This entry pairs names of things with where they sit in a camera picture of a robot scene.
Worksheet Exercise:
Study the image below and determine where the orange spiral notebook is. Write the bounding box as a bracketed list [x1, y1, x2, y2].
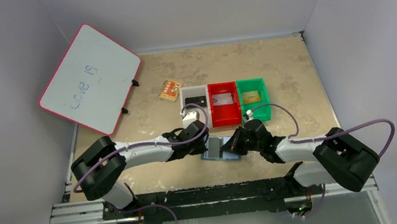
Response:
[158, 79, 183, 102]

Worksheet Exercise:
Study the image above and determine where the red plastic bin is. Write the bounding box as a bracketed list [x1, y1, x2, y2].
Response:
[207, 82, 242, 127]

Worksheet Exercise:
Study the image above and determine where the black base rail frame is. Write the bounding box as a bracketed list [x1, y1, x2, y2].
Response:
[45, 164, 381, 224]

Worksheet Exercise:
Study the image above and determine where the white plastic bin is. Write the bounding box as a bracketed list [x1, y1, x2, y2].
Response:
[179, 85, 213, 128]

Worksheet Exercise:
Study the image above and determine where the green plastic bin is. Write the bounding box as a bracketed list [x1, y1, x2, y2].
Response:
[235, 78, 272, 121]

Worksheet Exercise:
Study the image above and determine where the blue card holder wallet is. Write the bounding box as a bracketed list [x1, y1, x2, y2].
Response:
[201, 136, 241, 162]

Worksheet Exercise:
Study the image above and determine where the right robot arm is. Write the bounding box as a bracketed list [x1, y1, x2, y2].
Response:
[220, 119, 380, 195]

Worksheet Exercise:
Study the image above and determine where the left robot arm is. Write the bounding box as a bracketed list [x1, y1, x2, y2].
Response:
[71, 120, 209, 217]

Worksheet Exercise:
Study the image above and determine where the gold card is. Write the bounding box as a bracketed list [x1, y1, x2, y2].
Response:
[241, 90, 261, 105]

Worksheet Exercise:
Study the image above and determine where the black card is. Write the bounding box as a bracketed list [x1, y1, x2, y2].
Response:
[184, 95, 207, 107]

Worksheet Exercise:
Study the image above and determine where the black whiteboard clip upper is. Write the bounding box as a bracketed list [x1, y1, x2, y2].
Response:
[132, 79, 140, 87]

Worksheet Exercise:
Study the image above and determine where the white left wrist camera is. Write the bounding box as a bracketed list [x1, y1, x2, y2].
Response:
[182, 111, 200, 129]

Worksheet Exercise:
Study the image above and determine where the white patterned card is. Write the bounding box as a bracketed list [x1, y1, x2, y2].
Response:
[212, 92, 234, 106]

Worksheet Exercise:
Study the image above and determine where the pink-framed whiteboard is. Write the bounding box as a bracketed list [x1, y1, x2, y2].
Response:
[39, 24, 141, 135]

